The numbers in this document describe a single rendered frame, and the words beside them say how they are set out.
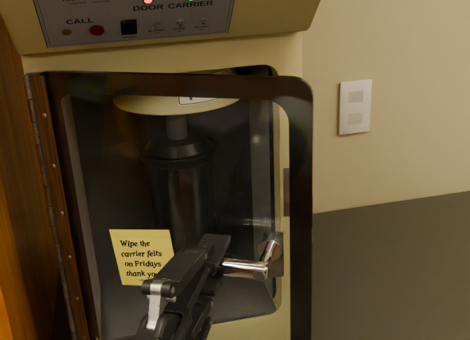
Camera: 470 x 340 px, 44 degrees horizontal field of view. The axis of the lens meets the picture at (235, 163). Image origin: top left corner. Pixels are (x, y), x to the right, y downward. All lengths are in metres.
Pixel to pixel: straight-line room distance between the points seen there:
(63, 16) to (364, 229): 0.80
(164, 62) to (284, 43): 0.14
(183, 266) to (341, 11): 0.78
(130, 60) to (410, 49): 0.74
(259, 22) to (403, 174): 0.79
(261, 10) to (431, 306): 0.59
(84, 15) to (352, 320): 0.62
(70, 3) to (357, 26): 0.74
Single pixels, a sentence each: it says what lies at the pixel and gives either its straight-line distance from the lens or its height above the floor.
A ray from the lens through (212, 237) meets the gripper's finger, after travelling 0.63.
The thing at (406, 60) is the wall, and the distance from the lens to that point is 1.27.
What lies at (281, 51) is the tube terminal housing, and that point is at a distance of 0.70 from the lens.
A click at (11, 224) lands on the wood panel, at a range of 0.77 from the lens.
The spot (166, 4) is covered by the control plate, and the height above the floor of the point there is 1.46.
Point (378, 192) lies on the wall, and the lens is 1.35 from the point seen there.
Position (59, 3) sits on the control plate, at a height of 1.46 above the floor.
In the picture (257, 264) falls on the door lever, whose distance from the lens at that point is 0.59.
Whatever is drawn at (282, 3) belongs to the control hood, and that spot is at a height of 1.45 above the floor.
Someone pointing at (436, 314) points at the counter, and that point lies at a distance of 1.00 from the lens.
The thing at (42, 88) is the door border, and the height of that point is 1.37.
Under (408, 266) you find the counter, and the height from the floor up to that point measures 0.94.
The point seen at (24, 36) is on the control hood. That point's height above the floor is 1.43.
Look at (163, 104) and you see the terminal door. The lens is 0.60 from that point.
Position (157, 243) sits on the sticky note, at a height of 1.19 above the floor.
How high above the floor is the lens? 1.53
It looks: 23 degrees down
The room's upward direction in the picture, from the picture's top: 3 degrees counter-clockwise
